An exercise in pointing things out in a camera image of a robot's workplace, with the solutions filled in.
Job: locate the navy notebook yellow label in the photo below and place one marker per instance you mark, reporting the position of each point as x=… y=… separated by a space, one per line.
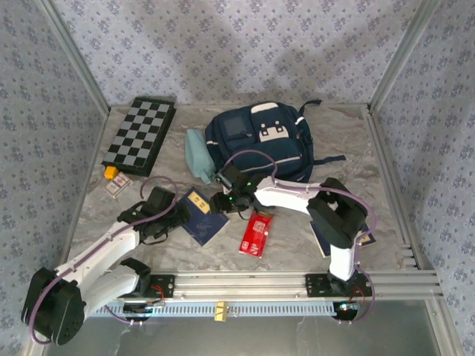
x=204 y=226
x=321 y=243

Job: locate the red packet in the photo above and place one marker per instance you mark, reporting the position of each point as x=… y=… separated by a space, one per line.
x=256 y=235

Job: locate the light blue pencil case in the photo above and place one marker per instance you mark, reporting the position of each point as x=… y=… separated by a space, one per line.
x=196 y=152

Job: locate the navy blue student backpack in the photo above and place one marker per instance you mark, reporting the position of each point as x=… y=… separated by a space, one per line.
x=289 y=155

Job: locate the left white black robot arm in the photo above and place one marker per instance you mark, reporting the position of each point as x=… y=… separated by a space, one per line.
x=96 y=259

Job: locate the playing card box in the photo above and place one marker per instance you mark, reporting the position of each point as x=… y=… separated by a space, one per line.
x=118 y=184

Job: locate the small yellow block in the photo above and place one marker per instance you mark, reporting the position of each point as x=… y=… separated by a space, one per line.
x=110 y=172

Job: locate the small circuit board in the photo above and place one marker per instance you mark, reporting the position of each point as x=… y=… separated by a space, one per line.
x=148 y=305
x=347 y=307

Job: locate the black grey chessboard box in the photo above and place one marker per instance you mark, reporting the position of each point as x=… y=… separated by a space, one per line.
x=141 y=133

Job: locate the small brass clip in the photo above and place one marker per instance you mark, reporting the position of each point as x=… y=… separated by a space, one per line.
x=221 y=311

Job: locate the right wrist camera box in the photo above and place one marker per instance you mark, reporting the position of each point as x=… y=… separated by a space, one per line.
x=230 y=174

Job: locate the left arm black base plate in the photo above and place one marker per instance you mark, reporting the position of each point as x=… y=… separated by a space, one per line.
x=165 y=285

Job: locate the aluminium side rail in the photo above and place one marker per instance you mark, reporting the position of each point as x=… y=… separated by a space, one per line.
x=389 y=167
x=89 y=174

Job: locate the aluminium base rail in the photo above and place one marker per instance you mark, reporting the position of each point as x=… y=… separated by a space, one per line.
x=241 y=285

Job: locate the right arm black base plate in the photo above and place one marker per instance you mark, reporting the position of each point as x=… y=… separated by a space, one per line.
x=315 y=285

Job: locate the aluminium frame post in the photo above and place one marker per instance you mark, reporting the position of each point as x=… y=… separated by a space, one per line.
x=402 y=55
x=76 y=55

